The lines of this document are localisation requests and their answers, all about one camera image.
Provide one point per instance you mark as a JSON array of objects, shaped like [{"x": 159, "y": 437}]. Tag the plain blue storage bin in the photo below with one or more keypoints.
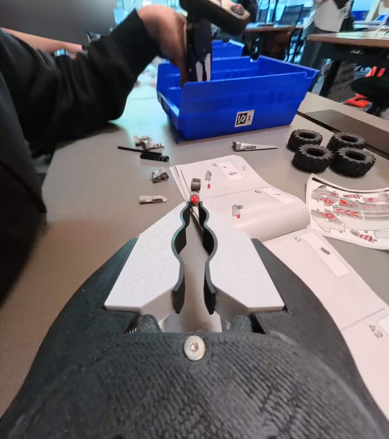
[{"x": 225, "y": 48}]

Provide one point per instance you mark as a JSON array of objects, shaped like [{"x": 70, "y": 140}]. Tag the dark flat desk panel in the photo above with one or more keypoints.
[{"x": 348, "y": 121}]

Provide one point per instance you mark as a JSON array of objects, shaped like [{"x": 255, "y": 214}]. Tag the grey connector with red pin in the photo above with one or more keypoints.
[{"x": 195, "y": 185}]

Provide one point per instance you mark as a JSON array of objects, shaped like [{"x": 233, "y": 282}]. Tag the black toy tyre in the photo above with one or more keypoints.
[
  {"x": 352, "y": 162},
  {"x": 304, "y": 139},
  {"x": 312, "y": 158},
  {"x": 345, "y": 141}
]

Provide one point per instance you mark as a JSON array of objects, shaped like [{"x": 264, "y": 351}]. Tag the grey wedge toy panel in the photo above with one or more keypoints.
[{"x": 249, "y": 147}]

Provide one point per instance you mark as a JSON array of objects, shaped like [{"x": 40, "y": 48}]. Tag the light grey toy beam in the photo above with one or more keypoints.
[{"x": 151, "y": 199}]

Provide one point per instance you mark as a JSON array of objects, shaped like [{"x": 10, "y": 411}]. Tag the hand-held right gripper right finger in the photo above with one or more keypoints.
[{"x": 242, "y": 274}]

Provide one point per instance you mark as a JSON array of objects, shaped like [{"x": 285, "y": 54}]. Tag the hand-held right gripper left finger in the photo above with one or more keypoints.
[{"x": 146, "y": 271}]

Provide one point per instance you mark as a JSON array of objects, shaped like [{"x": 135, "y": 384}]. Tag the black toy beam with holes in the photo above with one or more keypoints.
[{"x": 155, "y": 157}]

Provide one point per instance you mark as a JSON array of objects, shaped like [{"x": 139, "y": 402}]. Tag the small grey angled toy connector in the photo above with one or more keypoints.
[{"x": 160, "y": 175}]

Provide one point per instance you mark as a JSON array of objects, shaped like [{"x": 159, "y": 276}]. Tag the open instruction booklet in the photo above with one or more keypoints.
[{"x": 276, "y": 209}]

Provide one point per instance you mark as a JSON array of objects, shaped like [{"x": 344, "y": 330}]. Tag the blue labelled storage bin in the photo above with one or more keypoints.
[{"x": 215, "y": 109}]

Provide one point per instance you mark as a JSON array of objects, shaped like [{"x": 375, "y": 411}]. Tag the person's left hand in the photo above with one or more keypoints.
[{"x": 167, "y": 31}]

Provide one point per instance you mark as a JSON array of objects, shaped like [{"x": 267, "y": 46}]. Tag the grey toy brick cluster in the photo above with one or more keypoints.
[{"x": 148, "y": 141}]

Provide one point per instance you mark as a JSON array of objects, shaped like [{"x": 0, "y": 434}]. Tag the red and grey sticker sheet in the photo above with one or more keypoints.
[{"x": 359, "y": 212}]

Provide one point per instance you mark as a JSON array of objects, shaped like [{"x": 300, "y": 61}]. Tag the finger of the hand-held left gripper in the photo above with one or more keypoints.
[
  {"x": 199, "y": 72},
  {"x": 208, "y": 68}
]

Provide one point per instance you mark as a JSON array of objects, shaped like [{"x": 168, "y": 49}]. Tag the wooden background table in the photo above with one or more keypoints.
[
  {"x": 362, "y": 41},
  {"x": 269, "y": 31}
]

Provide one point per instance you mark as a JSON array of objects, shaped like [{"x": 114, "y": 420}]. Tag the person's left forearm black sleeve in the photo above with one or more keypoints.
[{"x": 95, "y": 75}]

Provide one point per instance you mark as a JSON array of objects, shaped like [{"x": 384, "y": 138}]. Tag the thin black toy axle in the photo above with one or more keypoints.
[{"x": 129, "y": 149}]

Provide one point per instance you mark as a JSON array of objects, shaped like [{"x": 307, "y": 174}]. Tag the grey desk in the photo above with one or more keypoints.
[{"x": 95, "y": 192}]

